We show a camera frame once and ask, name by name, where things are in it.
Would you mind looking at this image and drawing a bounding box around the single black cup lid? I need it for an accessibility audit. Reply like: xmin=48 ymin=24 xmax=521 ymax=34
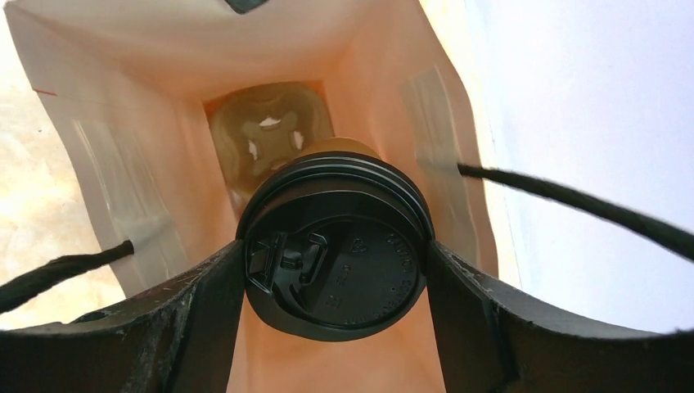
xmin=237 ymin=151 xmax=435 ymax=342

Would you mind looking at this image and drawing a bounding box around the orange paper bag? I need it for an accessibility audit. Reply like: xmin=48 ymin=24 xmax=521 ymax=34
xmin=0 ymin=0 xmax=694 ymax=393

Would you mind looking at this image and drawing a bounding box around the single pulp cup carrier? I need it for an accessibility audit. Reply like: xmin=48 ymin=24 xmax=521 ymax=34
xmin=208 ymin=82 xmax=334 ymax=213

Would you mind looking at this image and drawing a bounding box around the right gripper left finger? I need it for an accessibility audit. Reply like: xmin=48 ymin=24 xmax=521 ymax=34
xmin=1 ymin=242 xmax=245 ymax=392

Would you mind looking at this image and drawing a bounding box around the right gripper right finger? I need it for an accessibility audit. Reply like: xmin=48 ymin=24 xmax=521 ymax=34
xmin=427 ymin=242 xmax=693 ymax=392

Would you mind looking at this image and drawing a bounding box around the single brown paper cup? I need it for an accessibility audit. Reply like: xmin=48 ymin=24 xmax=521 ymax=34
xmin=296 ymin=137 xmax=381 ymax=159

